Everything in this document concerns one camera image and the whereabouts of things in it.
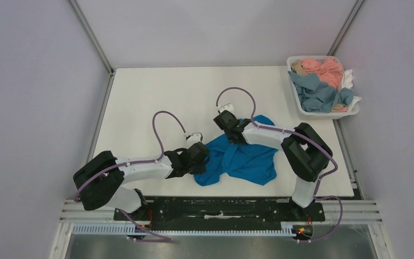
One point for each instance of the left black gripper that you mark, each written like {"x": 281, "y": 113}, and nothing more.
{"x": 200, "y": 170}

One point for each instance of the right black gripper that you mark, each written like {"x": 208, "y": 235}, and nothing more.
{"x": 225, "y": 121}

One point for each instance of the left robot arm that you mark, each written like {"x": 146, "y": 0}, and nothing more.
{"x": 100, "y": 182}

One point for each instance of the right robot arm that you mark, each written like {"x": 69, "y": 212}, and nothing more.
{"x": 308, "y": 155}

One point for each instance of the white laundry basket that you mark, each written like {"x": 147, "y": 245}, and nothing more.
{"x": 338, "y": 111}

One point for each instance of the beige t shirt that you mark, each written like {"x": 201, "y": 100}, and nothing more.
{"x": 298, "y": 69}

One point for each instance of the grey blue t shirt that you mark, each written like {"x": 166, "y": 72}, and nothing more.
{"x": 316, "y": 96}

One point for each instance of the pink t shirt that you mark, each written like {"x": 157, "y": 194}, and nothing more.
{"x": 329, "y": 71}

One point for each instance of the white t shirt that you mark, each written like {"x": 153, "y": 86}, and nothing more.
{"x": 347, "y": 83}

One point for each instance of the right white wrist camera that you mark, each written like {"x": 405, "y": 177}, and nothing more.
{"x": 228, "y": 107}

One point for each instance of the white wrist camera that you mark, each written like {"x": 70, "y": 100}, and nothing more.
{"x": 193, "y": 138}
{"x": 228, "y": 107}

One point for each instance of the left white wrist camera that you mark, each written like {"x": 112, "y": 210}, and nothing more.
{"x": 193, "y": 138}

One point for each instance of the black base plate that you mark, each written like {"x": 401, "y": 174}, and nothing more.
{"x": 224, "y": 213}

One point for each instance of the white cable duct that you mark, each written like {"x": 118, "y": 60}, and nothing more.
{"x": 130, "y": 229}

